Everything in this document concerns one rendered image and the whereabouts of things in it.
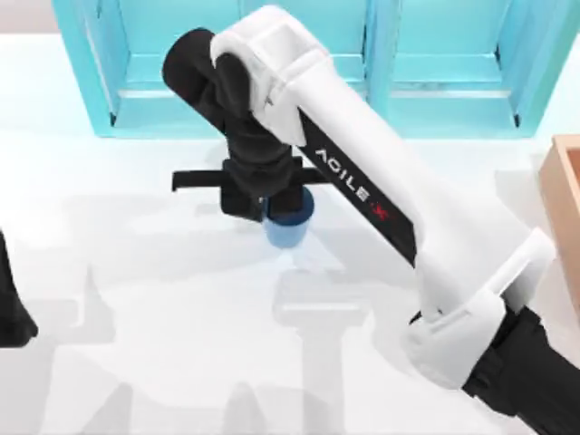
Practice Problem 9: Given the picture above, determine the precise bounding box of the blue cup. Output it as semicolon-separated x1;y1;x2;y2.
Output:
261;185;315;250

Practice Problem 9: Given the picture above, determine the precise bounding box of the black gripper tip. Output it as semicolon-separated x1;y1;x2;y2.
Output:
0;229;40;349

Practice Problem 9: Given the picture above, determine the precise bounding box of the salmon-coloured box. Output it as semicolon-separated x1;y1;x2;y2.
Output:
538;134;580;291

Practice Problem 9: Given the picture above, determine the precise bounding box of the light blue rack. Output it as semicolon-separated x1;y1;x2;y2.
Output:
51;0;558;139

